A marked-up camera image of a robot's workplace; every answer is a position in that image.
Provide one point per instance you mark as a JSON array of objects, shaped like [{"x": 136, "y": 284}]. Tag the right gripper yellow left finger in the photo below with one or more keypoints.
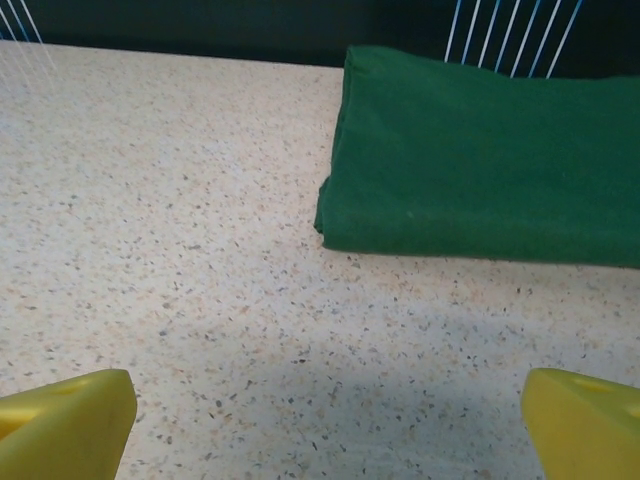
[{"x": 65, "y": 430}]

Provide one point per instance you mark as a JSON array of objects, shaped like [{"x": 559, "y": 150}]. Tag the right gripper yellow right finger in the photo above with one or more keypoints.
[{"x": 585, "y": 430}]

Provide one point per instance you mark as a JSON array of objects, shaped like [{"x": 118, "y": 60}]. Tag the green t-shirt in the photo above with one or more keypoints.
[{"x": 475, "y": 165}]

